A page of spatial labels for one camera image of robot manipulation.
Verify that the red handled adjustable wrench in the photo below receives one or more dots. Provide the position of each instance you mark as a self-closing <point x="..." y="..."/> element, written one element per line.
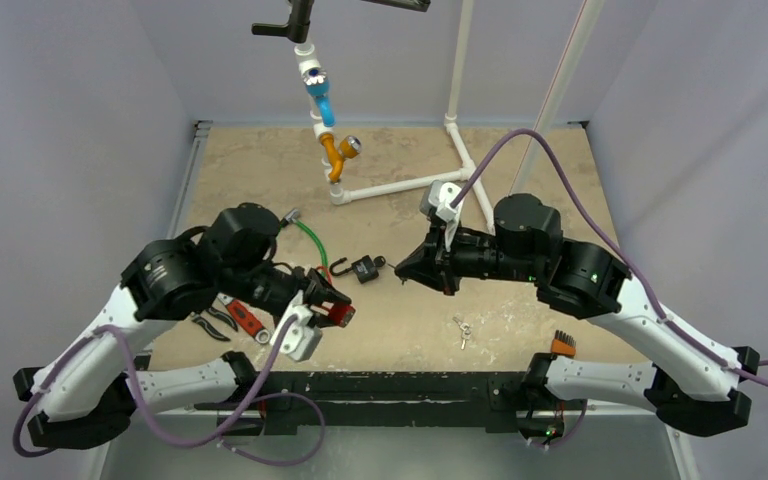
<point x="245" y="319"/>

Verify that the red cable lock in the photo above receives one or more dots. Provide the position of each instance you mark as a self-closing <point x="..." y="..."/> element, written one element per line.
<point x="334" y="308"/>

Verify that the black crank handle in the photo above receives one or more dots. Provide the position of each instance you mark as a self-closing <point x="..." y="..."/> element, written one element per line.
<point x="297" y="26"/>

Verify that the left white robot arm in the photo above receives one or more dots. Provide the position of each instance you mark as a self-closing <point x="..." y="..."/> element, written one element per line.
<point x="87" y="396"/>

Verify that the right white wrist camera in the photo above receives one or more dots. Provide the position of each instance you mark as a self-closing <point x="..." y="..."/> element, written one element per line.
<point x="441" y="205"/>

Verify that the white pole with red stripe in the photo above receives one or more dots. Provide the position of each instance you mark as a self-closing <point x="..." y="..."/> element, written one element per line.
<point x="580" y="33"/>

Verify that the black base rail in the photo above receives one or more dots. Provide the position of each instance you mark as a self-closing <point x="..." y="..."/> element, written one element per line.
<point x="497" y="402"/>

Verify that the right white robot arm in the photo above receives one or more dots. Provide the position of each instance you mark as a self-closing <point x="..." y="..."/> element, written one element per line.
<point x="689" y="381"/>

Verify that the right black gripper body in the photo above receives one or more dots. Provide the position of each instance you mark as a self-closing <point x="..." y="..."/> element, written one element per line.
<point x="441" y="258"/>

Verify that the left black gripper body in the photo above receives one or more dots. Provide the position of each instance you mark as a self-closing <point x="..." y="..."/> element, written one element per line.
<point x="313" y="292"/>

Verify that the orange tap valve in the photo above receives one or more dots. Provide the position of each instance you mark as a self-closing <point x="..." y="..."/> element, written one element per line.
<point x="337" y="153"/>

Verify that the small silver key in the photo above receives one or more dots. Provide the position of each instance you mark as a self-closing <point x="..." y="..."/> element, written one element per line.
<point x="402" y="279"/>

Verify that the blue tap valve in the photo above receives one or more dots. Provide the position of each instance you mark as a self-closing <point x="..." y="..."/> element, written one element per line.
<point x="317" y="84"/>

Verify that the black padlock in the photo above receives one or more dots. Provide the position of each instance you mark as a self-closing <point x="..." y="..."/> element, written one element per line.
<point x="363" y="269"/>

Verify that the green cable lock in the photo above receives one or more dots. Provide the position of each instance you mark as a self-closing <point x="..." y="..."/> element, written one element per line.
<point x="293" y="218"/>

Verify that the white PVC pipe frame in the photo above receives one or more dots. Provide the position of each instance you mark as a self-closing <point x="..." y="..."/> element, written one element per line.
<point x="306" y="57"/>

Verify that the orange hex key set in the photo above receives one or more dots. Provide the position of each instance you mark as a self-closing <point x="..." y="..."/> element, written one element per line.
<point x="563" y="344"/>

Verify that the silver key bunch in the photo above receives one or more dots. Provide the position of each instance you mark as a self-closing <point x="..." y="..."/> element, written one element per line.
<point x="465" y="331"/>

